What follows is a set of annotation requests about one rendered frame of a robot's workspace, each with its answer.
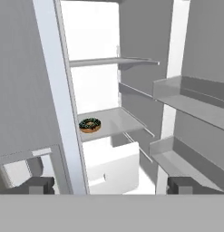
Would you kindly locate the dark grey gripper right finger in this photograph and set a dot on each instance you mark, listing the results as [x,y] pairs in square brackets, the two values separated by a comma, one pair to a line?
[184,185]

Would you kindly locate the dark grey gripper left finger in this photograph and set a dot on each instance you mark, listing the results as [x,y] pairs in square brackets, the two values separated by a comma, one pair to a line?
[37,185]

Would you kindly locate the white fridge drawer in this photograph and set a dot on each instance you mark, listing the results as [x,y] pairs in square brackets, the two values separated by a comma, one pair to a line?
[113,169]

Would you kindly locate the grey fridge door with shelves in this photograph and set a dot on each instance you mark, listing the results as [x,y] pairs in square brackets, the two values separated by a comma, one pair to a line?
[195,99]

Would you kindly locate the white and grey fridge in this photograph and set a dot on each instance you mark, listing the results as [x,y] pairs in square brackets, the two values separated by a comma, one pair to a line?
[110,90]

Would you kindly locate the chocolate glazed donut with sprinkles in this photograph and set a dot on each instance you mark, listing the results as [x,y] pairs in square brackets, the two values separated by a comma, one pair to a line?
[90,125]

